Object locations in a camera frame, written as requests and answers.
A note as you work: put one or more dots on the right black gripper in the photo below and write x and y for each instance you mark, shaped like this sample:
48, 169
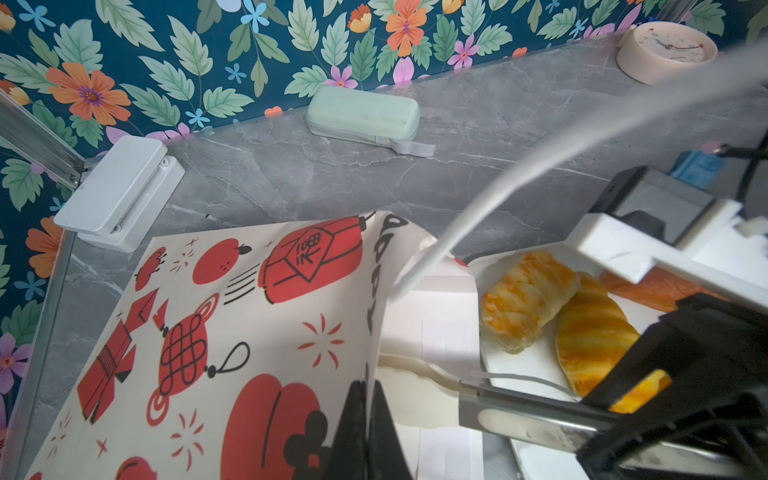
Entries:
715, 354

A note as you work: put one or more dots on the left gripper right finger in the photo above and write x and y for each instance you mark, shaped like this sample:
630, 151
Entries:
385, 457

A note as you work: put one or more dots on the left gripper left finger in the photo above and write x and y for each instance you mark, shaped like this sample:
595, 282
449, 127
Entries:
348, 457

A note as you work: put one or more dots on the orange triangular fake bread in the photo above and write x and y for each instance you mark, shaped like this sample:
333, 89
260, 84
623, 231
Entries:
659, 289

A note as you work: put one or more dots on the steel tongs white tips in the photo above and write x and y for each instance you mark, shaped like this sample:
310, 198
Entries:
423, 395

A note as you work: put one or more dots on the yellow fake croissant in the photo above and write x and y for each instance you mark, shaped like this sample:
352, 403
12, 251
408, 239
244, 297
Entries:
592, 336

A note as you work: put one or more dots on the red white paper bag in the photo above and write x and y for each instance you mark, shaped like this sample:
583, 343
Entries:
233, 356

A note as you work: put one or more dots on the yellow flaky fake pastry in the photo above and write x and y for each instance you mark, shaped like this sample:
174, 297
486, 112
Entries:
527, 297

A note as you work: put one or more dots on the white flat box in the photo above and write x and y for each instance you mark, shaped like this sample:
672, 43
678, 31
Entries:
122, 196

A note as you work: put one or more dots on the mint green glasses case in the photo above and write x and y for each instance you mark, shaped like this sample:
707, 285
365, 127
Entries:
366, 117

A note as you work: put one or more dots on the pink round alarm clock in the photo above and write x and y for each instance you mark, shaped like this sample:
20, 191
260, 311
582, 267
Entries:
653, 51

